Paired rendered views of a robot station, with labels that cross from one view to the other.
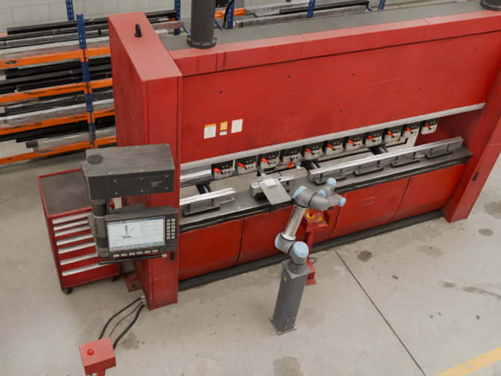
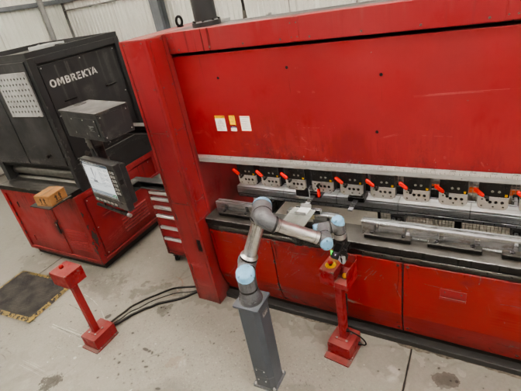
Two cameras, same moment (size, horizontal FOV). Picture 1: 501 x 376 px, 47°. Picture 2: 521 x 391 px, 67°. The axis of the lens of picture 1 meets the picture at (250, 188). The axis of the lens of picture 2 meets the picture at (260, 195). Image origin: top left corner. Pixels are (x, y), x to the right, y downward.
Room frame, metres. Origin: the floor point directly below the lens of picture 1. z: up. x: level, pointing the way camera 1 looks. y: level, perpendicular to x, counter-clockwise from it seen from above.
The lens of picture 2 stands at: (2.20, -2.19, 2.49)
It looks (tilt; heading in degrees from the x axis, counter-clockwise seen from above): 28 degrees down; 63
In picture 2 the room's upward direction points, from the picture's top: 11 degrees counter-clockwise
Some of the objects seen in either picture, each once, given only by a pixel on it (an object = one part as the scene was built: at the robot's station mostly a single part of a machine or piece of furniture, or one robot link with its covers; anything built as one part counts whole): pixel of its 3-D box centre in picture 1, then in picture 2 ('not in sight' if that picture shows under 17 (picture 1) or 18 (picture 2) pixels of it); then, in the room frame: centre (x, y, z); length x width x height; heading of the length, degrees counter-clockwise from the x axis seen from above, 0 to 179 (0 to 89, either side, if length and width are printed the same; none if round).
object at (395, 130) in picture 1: (391, 130); (493, 192); (4.18, -1.16, 1.26); 0.15 x 0.09 x 0.17; 119
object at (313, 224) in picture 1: (314, 216); (337, 269); (3.51, -0.57, 0.75); 0.20 x 0.16 x 0.18; 112
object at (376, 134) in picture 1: (372, 135); (453, 189); (4.09, -0.98, 1.26); 0.15 x 0.09 x 0.17; 119
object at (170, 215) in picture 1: (142, 230); (110, 181); (2.50, 0.65, 1.42); 0.45 x 0.12 x 0.36; 109
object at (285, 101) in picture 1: (352, 93); (395, 109); (3.93, -0.70, 1.74); 3.00 x 0.08 x 0.80; 119
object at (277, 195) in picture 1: (274, 192); (296, 219); (3.49, -0.20, 1.00); 0.26 x 0.18 x 0.01; 29
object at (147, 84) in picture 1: (146, 176); (207, 170); (3.30, 0.81, 1.15); 0.85 x 0.25 x 2.30; 29
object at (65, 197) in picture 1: (81, 233); (191, 215); (3.19, 1.35, 0.50); 0.50 x 0.50 x 1.00; 29
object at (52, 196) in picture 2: not in sight; (49, 195); (2.04, 1.84, 1.04); 0.30 x 0.26 x 0.12; 120
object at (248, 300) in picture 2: (297, 262); (250, 292); (2.91, -0.43, 0.82); 0.15 x 0.15 x 0.10
